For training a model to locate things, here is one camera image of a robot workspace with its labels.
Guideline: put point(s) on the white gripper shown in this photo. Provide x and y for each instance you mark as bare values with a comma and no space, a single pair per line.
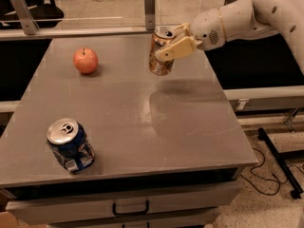
207,28

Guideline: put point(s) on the white drawer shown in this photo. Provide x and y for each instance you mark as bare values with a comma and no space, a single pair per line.
99,206
174,219

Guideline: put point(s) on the black drawer handle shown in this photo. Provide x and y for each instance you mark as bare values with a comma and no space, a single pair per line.
130,210

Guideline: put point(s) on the red apple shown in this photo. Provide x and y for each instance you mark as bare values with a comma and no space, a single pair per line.
85,60

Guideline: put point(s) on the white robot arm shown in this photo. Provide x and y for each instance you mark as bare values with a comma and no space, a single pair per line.
243,19

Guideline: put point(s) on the black stand leg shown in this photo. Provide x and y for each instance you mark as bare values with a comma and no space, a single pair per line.
280,158

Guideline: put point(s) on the blue pepsi can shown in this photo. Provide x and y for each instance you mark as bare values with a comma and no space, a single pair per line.
68,141

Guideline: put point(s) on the white upper drawer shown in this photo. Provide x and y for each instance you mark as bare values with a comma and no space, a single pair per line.
99,206

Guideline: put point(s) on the white horizontal rail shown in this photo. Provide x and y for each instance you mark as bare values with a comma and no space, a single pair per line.
52,33

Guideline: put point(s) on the middle metal bracket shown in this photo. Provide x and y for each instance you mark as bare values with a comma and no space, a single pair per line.
149,14

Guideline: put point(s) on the white lower drawer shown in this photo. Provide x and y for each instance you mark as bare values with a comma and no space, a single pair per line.
174,219

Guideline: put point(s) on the left metal bracket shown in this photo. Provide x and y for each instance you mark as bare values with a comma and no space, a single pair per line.
29,26

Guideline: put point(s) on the orange soda can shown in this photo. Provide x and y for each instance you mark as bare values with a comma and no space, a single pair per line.
161,38

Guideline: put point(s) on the black office chair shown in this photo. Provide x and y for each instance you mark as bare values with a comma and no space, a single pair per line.
44,12

